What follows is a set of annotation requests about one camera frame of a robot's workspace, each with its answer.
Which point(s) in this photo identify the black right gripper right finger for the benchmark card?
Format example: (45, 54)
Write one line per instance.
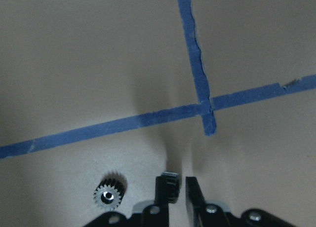
(196, 205)

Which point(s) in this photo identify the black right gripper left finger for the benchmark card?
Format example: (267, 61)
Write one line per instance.
(161, 202)

